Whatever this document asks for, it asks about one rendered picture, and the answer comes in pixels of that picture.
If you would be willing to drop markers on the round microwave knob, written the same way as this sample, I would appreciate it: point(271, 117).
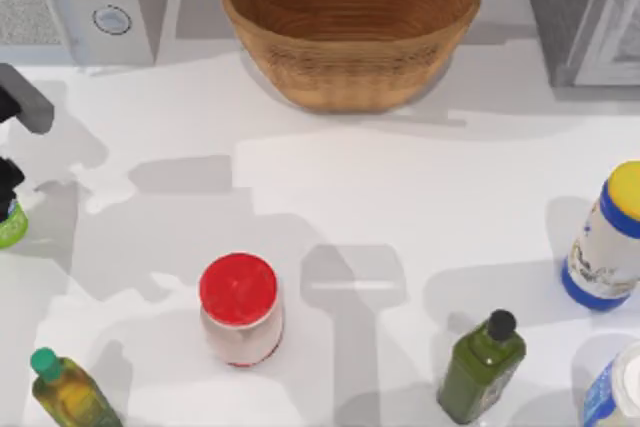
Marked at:
point(112, 20)

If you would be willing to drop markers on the pale microwave oven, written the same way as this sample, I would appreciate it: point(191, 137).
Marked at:
point(145, 22)

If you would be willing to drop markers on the yellow bottle with green cap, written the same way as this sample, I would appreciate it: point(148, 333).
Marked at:
point(75, 397)

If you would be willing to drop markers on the red and white can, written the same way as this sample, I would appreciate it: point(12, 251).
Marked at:
point(239, 292)

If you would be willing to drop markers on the brown wicker basket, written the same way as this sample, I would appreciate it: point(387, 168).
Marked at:
point(350, 22)

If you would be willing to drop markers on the green bottle with black cap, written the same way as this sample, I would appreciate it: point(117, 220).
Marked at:
point(480, 372)

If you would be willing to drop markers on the blue white bottle yellow lid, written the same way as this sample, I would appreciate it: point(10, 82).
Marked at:
point(600, 247)

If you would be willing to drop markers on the pale grey cabinet door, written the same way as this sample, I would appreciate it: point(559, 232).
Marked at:
point(612, 22)

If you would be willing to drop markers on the blue white bottle white cap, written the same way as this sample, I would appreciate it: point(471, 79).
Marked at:
point(612, 392)

